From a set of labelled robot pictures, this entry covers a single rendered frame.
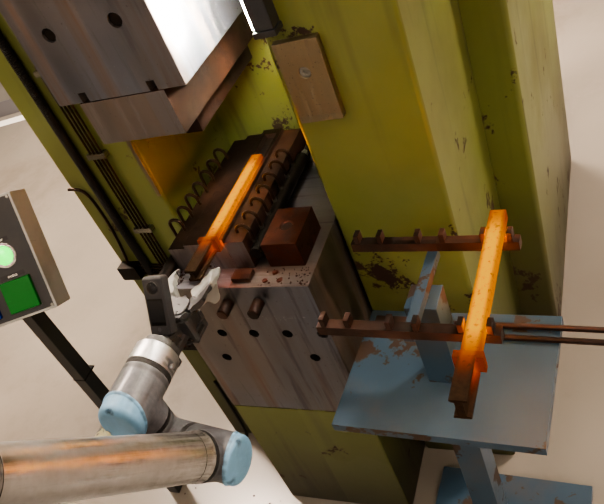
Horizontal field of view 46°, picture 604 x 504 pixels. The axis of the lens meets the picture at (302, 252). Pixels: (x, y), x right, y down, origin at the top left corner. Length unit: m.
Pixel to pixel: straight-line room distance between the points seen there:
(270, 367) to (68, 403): 1.45
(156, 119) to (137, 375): 0.47
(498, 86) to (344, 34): 0.62
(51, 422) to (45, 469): 2.02
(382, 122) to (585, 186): 1.69
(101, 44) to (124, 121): 0.16
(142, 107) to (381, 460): 1.10
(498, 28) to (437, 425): 0.91
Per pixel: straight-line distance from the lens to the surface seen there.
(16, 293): 1.73
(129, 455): 1.10
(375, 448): 1.89
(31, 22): 1.40
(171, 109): 1.34
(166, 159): 1.74
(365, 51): 1.30
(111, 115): 1.42
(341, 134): 1.41
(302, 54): 1.32
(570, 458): 2.16
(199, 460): 1.21
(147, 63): 1.31
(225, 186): 1.70
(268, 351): 1.66
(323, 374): 1.67
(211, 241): 1.51
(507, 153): 1.92
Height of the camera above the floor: 1.84
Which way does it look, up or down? 37 degrees down
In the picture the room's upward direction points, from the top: 24 degrees counter-clockwise
